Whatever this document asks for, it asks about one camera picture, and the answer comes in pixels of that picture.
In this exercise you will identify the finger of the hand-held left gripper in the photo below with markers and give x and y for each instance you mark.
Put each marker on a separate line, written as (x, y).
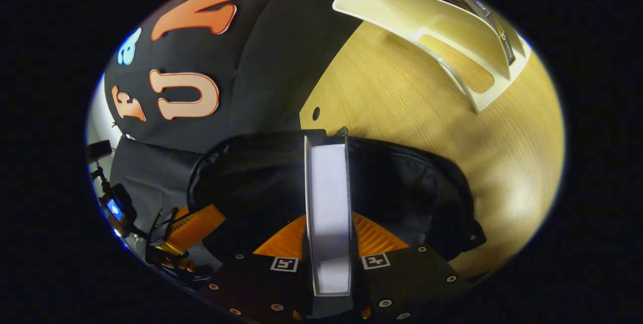
(198, 226)
(168, 249)

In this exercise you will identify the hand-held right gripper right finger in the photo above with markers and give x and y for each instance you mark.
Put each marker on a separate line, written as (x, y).
(407, 281)

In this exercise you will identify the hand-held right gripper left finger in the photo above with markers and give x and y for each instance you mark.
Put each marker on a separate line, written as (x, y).
(251, 281)

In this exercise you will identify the black schoolbag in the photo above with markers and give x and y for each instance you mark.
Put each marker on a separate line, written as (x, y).
(246, 183)

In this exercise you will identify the black book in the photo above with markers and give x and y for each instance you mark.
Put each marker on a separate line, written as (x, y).
(329, 203)

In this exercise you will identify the white bookshelf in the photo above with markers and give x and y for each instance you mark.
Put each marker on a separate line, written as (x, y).
(447, 37)

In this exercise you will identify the black table grommet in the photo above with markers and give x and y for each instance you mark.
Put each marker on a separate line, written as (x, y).
(316, 113)

